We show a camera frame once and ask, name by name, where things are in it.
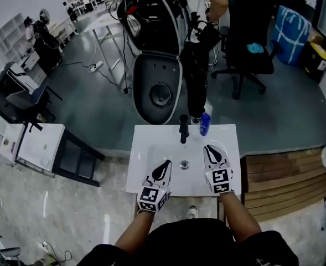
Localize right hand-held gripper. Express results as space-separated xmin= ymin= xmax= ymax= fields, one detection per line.
xmin=203 ymin=144 xmax=235 ymax=196

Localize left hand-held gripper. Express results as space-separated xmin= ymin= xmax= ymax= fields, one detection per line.
xmin=137 ymin=159 xmax=173 ymax=213

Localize blue bottle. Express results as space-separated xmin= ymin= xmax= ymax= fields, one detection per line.
xmin=199 ymin=112 xmax=212 ymax=136

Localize wooden vanity cabinet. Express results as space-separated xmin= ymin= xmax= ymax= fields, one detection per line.
xmin=216 ymin=195 xmax=227 ymax=227

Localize person's right forearm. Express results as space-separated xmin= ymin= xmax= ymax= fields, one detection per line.
xmin=220 ymin=192 xmax=262 ymax=243

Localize person's left forearm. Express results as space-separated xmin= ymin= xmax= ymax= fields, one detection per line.
xmin=114 ymin=208 xmax=163 ymax=253

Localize white sink basin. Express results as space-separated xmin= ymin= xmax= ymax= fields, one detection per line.
xmin=126 ymin=124 xmax=241 ymax=198

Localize white sink on dark stand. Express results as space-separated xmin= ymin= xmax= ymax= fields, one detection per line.
xmin=15 ymin=122 xmax=105 ymax=187

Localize person's right white shoe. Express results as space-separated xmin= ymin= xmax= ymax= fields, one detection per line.
xmin=186 ymin=206 xmax=199 ymax=220

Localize wooden plank platform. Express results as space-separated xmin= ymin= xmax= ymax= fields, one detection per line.
xmin=240 ymin=147 xmax=326 ymax=223

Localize person's black clothes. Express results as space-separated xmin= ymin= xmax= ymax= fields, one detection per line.
xmin=78 ymin=217 xmax=299 ymax=266

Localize black oval shell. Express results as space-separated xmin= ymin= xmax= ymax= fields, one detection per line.
xmin=131 ymin=53 xmax=183 ymax=126

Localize teal cloth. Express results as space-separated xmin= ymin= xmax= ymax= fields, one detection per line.
xmin=246 ymin=43 xmax=265 ymax=54

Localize white power strip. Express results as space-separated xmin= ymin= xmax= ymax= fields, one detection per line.
xmin=89 ymin=61 xmax=104 ymax=73

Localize small black faucet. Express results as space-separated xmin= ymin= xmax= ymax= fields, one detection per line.
xmin=24 ymin=122 xmax=43 ymax=132

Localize yellow and black box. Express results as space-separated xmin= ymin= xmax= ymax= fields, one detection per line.
xmin=301 ymin=42 xmax=326 ymax=83

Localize black mesh office chair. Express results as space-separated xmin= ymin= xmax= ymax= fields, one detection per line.
xmin=211 ymin=0 xmax=282 ymax=101

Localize blue bag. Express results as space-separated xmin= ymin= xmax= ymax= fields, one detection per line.
xmin=270 ymin=4 xmax=312 ymax=66

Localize grey chair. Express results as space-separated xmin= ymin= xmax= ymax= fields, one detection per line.
xmin=6 ymin=83 xmax=64 ymax=121

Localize cardboard box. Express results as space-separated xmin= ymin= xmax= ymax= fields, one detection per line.
xmin=308 ymin=28 xmax=324 ymax=45

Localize white table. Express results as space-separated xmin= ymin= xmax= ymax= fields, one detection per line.
xmin=84 ymin=11 xmax=133 ymax=90

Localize white shelf unit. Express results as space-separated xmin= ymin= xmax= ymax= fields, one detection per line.
xmin=0 ymin=12 xmax=28 ymax=65

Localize black floor cable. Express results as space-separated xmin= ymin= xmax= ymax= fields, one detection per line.
xmin=56 ymin=61 xmax=132 ymax=94

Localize black charger cable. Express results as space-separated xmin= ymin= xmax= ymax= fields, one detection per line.
xmin=42 ymin=241 xmax=74 ymax=263

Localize white sink on metal frame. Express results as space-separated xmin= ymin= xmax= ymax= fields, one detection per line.
xmin=0 ymin=123 xmax=25 ymax=162

